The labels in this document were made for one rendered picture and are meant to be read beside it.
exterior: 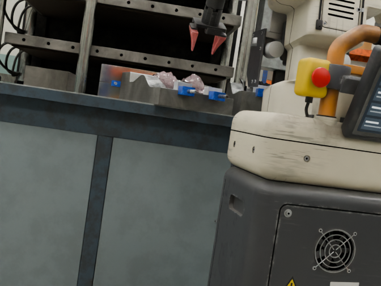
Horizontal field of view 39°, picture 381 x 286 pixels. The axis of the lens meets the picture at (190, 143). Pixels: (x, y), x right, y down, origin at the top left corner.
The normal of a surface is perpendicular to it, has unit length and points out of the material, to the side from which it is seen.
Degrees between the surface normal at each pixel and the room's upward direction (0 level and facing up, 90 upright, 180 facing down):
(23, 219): 90
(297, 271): 90
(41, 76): 90
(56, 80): 90
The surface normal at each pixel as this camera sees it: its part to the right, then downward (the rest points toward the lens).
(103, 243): 0.08, 0.07
